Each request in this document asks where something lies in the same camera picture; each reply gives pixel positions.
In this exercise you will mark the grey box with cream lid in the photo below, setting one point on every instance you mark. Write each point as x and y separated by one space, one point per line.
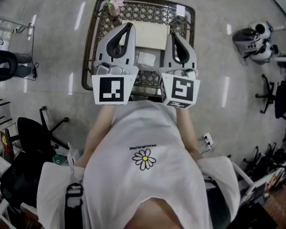
150 34

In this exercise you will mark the white power strip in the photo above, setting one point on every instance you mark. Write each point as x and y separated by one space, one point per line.
19 29
208 139

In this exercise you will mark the white domed machine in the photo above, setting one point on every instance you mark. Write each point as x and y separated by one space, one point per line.
262 52
262 30

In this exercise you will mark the person's bare neck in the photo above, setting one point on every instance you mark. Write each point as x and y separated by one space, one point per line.
152 213

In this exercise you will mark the person's left forearm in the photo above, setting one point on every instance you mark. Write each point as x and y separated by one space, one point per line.
97 132

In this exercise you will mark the person's white daisy t-shirt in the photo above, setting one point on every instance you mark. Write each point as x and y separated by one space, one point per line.
138 128

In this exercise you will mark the brown rattan table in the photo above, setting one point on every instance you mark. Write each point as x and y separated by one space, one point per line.
147 11

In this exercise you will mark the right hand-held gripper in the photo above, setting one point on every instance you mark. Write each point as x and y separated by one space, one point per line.
182 89

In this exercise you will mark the black office chair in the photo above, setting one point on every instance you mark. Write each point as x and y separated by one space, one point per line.
31 137
284 96

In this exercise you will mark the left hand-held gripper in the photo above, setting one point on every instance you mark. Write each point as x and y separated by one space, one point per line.
110 89

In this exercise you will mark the person's right forearm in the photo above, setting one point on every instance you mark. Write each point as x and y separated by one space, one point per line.
187 130

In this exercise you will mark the grey domed machine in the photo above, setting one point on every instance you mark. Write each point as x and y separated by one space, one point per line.
245 38

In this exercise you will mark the black power adapter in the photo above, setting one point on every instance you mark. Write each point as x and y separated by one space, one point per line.
34 73

